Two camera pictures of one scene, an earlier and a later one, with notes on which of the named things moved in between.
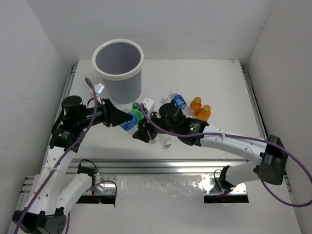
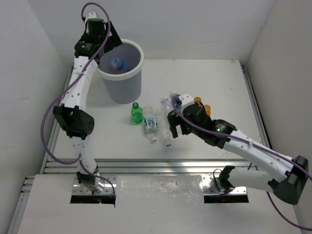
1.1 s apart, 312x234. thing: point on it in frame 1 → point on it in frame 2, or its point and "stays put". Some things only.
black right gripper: x=143 y=126 → x=177 y=120
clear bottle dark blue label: x=179 y=100 stays put
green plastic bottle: x=135 y=110 stays put
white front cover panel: x=157 y=191 stays put
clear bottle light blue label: x=131 y=125 → x=119 y=63
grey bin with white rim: x=118 y=63 stays put
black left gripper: x=107 y=112 → x=113 y=39
